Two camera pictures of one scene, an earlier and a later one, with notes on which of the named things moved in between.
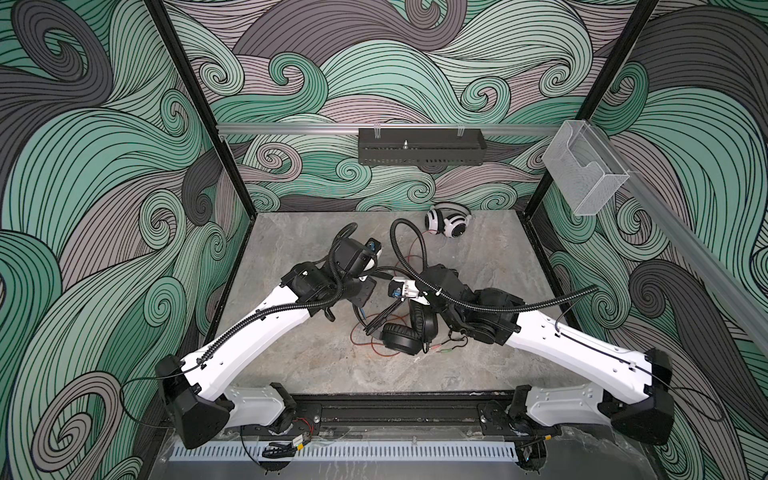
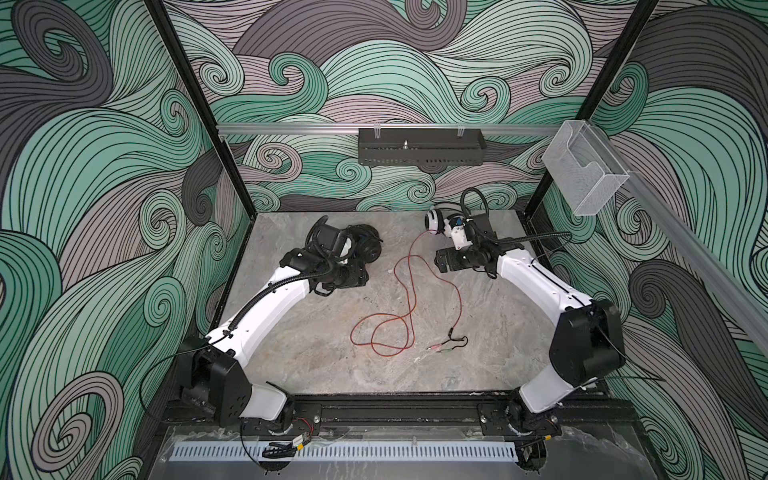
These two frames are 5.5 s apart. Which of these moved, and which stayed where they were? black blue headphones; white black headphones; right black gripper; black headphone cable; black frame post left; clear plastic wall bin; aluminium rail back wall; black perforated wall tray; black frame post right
Moved: right black gripper; black blue headphones; black headphone cable
Stayed: black frame post right; aluminium rail back wall; white black headphones; clear plastic wall bin; black frame post left; black perforated wall tray
